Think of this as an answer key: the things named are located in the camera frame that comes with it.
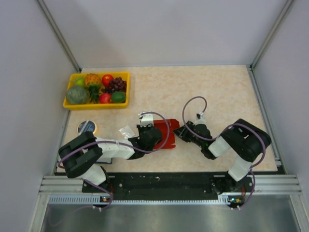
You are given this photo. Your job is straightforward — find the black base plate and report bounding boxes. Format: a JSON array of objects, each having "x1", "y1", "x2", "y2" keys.
[{"x1": 82, "y1": 171, "x2": 256, "y2": 201}]

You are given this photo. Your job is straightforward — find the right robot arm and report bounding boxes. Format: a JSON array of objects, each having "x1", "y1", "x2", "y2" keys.
[{"x1": 173, "y1": 118, "x2": 272, "y2": 194}]

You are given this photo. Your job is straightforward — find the green apple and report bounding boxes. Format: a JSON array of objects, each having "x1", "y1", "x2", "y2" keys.
[{"x1": 74, "y1": 77, "x2": 85, "y2": 88}]

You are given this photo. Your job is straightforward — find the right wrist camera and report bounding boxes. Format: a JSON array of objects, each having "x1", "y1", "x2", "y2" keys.
[{"x1": 194, "y1": 112, "x2": 206, "y2": 125}]

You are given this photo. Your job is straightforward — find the red paper box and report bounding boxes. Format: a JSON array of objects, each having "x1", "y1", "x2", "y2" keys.
[{"x1": 154, "y1": 119, "x2": 180, "y2": 149}]

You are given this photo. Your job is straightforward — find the small clear plastic bag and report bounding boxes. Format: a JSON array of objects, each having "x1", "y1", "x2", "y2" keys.
[{"x1": 119, "y1": 125, "x2": 135, "y2": 139}]

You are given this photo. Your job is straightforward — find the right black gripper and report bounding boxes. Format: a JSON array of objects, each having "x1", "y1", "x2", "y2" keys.
[{"x1": 172, "y1": 120, "x2": 204, "y2": 148}]

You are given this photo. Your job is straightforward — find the yellow plastic tray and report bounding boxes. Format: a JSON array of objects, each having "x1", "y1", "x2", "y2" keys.
[{"x1": 63, "y1": 72, "x2": 130, "y2": 110}]

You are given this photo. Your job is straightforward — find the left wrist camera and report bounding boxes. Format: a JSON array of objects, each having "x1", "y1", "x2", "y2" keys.
[{"x1": 138, "y1": 111, "x2": 154, "y2": 127}]

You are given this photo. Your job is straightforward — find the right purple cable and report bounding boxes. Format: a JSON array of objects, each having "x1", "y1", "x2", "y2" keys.
[{"x1": 182, "y1": 96, "x2": 267, "y2": 210}]

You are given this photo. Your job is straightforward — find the red apple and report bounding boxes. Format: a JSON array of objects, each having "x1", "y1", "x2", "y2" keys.
[
  {"x1": 102, "y1": 74, "x2": 113, "y2": 87},
  {"x1": 99, "y1": 93, "x2": 112, "y2": 104}
]

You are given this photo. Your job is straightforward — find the grey cable duct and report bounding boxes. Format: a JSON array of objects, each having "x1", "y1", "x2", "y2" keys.
[{"x1": 48, "y1": 195, "x2": 235, "y2": 205}]

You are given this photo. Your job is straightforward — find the red apple bottom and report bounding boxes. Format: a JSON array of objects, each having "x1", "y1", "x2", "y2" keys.
[{"x1": 99, "y1": 93, "x2": 112, "y2": 104}]

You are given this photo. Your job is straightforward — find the red apple top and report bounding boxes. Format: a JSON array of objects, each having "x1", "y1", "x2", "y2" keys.
[{"x1": 102, "y1": 74, "x2": 113, "y2": 87}]

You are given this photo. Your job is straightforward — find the purple grapes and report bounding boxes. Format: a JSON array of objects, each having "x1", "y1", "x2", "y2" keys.
[{"x1": 101, "y1": 77, "x2": 127, "y2": 94}]

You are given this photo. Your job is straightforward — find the green lime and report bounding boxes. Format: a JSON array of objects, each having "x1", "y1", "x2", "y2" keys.
[{"x1": 111, "y1": 91, "x2": 126, "y2": 103}]

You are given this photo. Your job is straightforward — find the orange pineapple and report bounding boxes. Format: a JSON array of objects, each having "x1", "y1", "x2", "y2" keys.
[{"x1": 84, "y1": 73, "x2": 101, "y2": 103}]

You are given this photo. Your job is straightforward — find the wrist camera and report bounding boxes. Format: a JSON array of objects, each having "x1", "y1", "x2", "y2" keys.
[
  {"x1": 194, "y1": 112, "x2": 206, "y2": 125},
  {"x1": 138, "y1": 111, "x2": 154, "y2": 127}
]

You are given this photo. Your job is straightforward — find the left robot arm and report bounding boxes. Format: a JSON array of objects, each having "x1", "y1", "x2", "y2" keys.
[{"x1": 58, "y1": 127, "x2": 163, "y2": 192}]

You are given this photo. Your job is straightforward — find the green melon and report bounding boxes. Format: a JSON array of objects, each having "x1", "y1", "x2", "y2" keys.
[{"x1": 66, "y1": 86, "x2": 89, "y2": 105}]

